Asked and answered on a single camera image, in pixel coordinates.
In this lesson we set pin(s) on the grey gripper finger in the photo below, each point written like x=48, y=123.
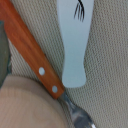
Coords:
x=5, y=55

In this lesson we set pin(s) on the round wooden plate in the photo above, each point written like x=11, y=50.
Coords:
x=25, y=104

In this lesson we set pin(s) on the beige woven placemat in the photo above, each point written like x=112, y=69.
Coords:
x=105, y=94

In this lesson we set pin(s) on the fork with wooden handle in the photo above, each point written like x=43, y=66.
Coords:
x=22, y=39

